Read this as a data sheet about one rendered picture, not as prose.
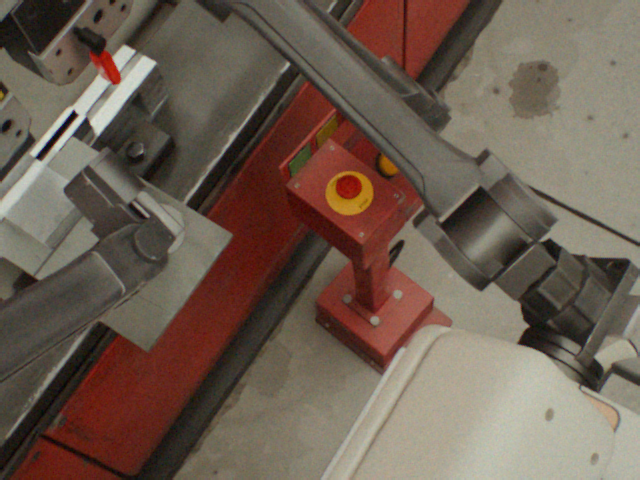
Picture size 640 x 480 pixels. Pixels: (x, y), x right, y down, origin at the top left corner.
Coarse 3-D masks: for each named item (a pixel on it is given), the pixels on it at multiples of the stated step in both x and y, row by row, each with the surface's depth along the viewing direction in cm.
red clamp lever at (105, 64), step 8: (80, 32) 110; (88, 32) 110; (80, 40) 111; (88, 40) 110; (96, 40) 110; (104, 40) 110; (96, 48) 110; (104, 48) 111; (96, 56) 113; (104, 56) 113; (96, 64) 115; (104, 64) 114; (112, 64) 115; (104, 72) 116; (112, 72) 116; (112, 80) 118; (120, 80) 118
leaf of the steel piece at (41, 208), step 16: (32, 176) 126; (48, 176) 126; (16, 192) 125; (32, 192) 125; (48, 192) 125; (0, 208) 125; (16, 208) 124; (32, 208) 124; (48, 208) 124; (64, 208) 124; (16, 224) 124; (32, 224) 123; (48, 224) 123; (64, 224) 122; (48, 240) 121
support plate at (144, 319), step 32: (64, 160) 127; (160, 192) 124; (192, 224) 122; (32, 256) 122; (64, 256) 122; (192, 256) 121; (160, 288) 119; (192, 288) 119; (128, 320) 118; (160, 320) 118
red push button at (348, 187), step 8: (344, 176) 144; (352, 176) 144; (336, 184) 144; (344, 184) 143; (352, 184) 143; (360, 184) 144; (336, 192) 144; (344, 192) 143; (352, 192) 143; (360, 192) 143
